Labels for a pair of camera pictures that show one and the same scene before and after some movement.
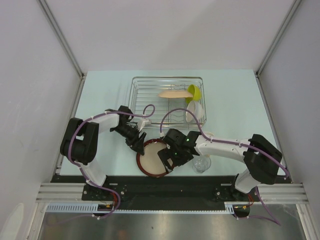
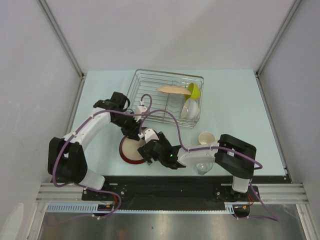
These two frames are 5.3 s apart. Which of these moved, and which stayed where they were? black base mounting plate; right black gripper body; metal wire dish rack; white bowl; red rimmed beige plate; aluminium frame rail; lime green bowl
Moved: white bowl; metal wire dish rack; lime green bowl; red rimmed beige plate; right black gripper body
Stayed: aluminium frame rail; black base mounting plate
